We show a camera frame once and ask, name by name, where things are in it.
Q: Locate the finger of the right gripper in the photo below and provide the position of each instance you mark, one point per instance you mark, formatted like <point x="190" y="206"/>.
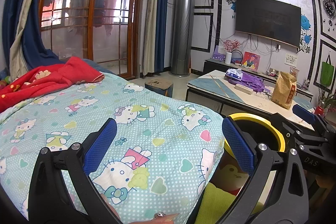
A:
<point x="302" y="113"/>

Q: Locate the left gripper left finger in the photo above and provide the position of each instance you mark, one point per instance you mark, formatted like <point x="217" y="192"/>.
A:
<point x="49" y="199"/>

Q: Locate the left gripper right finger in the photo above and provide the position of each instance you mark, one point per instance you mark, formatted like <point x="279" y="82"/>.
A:
<point x="288" y="197"/>

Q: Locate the yellow rimmed trash bin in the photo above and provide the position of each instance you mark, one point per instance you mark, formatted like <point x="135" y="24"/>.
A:
<point x="260" y="129"/>

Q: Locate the left hand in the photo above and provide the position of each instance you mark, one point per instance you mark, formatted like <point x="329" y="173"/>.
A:
<point x="159" y="217"/>

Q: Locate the brown paper bag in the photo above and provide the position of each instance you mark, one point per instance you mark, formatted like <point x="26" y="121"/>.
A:
<point x="284" y="90"/>

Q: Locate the red potted plant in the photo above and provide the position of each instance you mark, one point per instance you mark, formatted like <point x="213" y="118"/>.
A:
<point x="326" y="102"/>

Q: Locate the green hanging tote bag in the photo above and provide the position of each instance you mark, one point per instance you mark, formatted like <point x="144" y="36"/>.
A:
<point x="327" y="72"/>

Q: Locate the colourful picture board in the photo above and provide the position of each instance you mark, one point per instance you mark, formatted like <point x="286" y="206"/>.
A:
<point x="251" y="61"/>

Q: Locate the white blue tissue pack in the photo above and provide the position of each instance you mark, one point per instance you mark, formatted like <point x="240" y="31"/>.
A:
<point x="236" y="74"/>

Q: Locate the green trousers leg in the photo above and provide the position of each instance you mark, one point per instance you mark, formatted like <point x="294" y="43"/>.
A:
<point x="214" y="204"/>

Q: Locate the white cylinder cup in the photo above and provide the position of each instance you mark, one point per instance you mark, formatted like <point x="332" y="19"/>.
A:
<point x="228" y="58"/>

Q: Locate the coffee table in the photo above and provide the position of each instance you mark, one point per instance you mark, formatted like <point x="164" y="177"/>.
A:
<point x="213" y="85"/>

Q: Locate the purple box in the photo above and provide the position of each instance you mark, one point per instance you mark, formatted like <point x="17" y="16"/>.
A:
<point x="217" y="55"/>

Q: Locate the Hello Kitty bed sheet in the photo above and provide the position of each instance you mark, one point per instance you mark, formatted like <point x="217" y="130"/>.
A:
<point x="163" y="155"/>

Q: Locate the silver tower air conditioner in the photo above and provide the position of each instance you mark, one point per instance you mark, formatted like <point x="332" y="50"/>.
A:
<point x="182" y="37"/>

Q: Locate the red blanket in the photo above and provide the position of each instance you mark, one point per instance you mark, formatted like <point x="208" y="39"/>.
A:
<point x="44" y="80"/>

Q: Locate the blue storage stool box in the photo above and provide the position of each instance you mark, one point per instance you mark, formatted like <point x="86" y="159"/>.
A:
<point x="161" y="86"/>

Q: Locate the blue curtain left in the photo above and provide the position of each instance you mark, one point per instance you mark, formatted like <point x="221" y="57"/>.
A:
<point x="21" y="38"/>

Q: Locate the blue curtain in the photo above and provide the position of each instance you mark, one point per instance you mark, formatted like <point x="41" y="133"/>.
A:
<point x="160" y="36"/>
<point x="21" y="38"/>

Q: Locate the blue curtain right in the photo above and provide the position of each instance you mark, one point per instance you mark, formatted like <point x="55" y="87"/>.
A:
<point x="160" y="36"/>

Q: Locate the wooden glass sliding door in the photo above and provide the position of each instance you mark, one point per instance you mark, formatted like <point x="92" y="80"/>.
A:
<point x="104" y="31"/>

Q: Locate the black wall television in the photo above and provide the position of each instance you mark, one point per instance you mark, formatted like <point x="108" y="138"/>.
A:
<point x="270" y="19"/>

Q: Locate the wall clock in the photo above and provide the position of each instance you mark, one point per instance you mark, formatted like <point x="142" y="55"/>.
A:
<point x="329" y="8"/>

